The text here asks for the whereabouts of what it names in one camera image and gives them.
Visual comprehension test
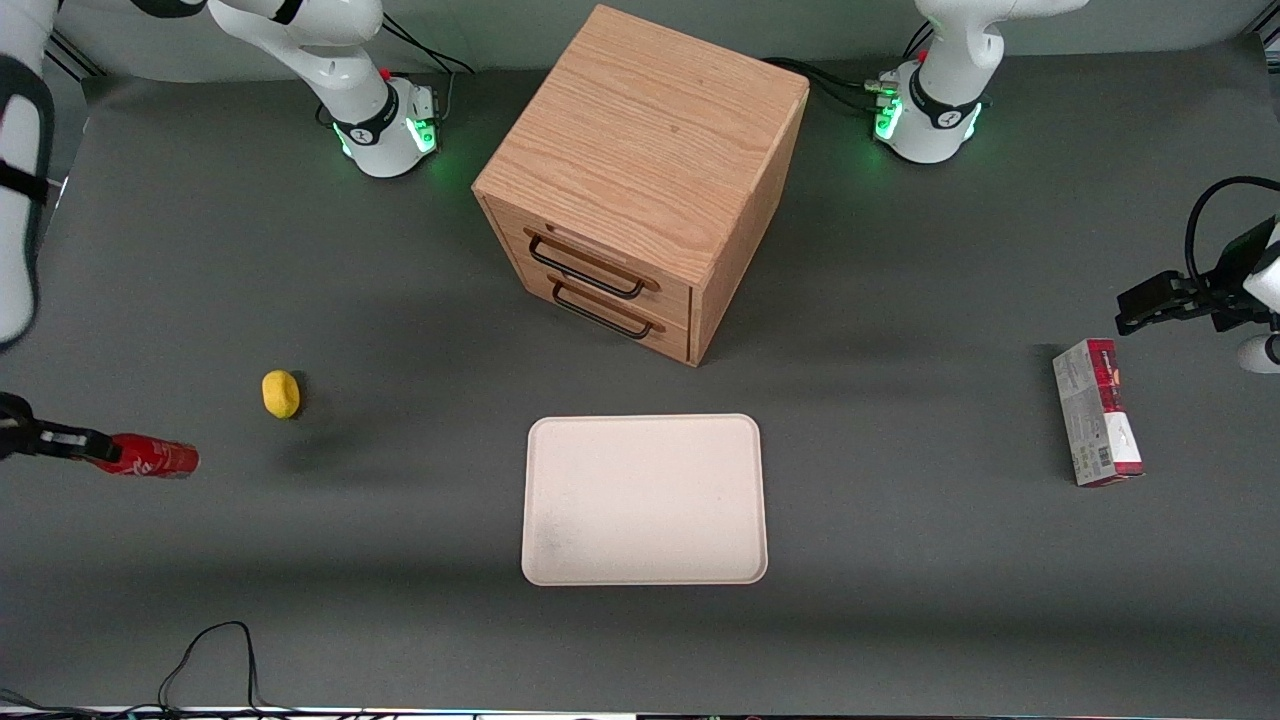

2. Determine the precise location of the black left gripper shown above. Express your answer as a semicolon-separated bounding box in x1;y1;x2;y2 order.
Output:
1116;218;1280;337

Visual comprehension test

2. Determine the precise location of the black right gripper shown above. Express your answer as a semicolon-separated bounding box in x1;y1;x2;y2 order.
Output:
0;391;123;464

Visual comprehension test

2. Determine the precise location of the red coke bottle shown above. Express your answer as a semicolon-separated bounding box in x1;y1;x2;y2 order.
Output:
95;433;201;480

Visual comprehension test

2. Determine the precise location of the beige rectangular plastic tray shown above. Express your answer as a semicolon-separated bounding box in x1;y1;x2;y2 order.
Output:
521;414;769;587

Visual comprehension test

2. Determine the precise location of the grey and red carton box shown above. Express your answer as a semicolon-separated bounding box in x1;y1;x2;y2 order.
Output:
1052;338;1146;488

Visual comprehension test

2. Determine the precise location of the yellow lemon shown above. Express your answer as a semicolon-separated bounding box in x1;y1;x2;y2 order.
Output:
262;370;301;420

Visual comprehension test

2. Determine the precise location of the dark grey table mat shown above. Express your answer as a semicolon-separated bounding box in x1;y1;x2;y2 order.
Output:
0;40;1280;715

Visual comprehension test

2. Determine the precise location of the wooden drawer front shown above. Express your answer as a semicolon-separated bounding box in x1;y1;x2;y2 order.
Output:
520;268;692;363
485;198;693;323

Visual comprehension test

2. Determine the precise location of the wooden two-drawer cabinet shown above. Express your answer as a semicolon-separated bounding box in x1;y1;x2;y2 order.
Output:
472;4;811;369

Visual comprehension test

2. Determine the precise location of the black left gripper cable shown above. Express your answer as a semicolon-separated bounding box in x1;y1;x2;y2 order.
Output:
1184;176;1280;293

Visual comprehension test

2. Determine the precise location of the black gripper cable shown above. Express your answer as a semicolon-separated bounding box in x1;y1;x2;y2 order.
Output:
1184;176;1280;293
0;54;53;351

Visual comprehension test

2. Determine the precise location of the black cable on table edge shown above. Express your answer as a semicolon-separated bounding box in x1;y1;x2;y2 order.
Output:
0;620;401;719

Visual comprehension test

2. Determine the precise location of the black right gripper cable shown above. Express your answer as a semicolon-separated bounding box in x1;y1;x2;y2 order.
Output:
0;54;53;351

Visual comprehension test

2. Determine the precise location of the black frame rail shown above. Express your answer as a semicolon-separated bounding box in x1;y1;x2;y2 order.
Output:
48;28;107;81

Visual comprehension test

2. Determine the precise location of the black left arm base cable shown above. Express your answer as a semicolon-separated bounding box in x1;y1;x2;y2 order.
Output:
760;18;937;113

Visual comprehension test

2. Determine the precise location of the black arm base cable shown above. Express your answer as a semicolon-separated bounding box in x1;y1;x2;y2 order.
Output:
315;12;476;129
760;18;937;113

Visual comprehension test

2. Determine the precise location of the black right arm base cable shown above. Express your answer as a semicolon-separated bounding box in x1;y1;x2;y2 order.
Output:
315;12;476;129

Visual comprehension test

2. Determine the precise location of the black metal drawer handle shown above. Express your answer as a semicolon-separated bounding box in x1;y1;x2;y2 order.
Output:
527;233;647;301
551;281;654;340

